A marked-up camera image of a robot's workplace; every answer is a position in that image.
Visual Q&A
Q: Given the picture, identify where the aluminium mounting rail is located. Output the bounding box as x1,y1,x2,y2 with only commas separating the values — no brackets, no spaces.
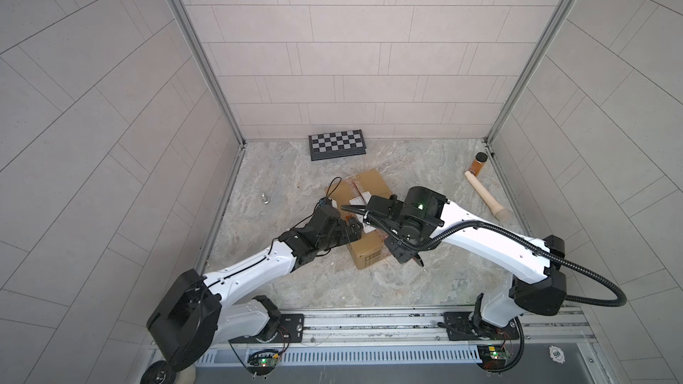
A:
206,306,596,351

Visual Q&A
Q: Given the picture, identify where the right green circuit board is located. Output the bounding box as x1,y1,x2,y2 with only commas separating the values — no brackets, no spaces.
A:
477,345,509,371

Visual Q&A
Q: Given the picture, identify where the black white chessboard case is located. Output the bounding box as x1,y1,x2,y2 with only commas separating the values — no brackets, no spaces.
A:
309,129,366,161

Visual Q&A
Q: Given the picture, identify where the red utility knife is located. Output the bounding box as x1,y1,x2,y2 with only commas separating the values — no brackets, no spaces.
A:
413,254,424,268

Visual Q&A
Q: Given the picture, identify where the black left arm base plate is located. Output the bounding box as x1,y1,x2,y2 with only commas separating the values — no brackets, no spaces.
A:
231,314,305,344

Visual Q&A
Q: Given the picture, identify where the black wheel roller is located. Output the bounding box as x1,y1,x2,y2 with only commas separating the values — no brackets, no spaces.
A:
140,360,177,384

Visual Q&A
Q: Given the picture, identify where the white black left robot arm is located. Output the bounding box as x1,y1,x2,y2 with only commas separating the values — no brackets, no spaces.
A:
141,204,364,383

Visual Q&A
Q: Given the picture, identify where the brown spice jar black lid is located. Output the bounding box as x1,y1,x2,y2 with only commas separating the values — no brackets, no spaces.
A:
469,152,488,177

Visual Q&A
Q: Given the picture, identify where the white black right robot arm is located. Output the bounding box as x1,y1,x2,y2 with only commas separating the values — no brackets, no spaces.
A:
360,187,567,339

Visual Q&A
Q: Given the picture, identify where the white round sticker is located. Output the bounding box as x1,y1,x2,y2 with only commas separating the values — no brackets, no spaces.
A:
549,346,566,364

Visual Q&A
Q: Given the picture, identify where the black corrugated cable conduit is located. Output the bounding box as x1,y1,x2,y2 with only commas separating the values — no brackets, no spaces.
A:
340,204,628,309

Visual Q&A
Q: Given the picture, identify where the green circuit board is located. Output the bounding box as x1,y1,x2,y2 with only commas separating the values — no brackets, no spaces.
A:
248,350,282,368
477,345,509,371

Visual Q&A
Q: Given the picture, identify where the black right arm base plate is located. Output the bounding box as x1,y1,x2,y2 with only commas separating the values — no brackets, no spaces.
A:
438,312,520,341

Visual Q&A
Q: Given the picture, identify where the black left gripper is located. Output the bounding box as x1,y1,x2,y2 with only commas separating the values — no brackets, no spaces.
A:
313,219,365,254

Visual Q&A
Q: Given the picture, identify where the wooden rolling pin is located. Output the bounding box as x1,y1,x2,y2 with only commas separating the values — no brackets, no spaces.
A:
464,171,510,222

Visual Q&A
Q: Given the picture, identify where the left green circuit board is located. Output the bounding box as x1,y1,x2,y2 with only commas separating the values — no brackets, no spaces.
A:
248,350,282,368

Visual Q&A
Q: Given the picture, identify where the brown cardboard express box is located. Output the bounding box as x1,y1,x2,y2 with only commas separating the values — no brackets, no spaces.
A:
326,168,398,271

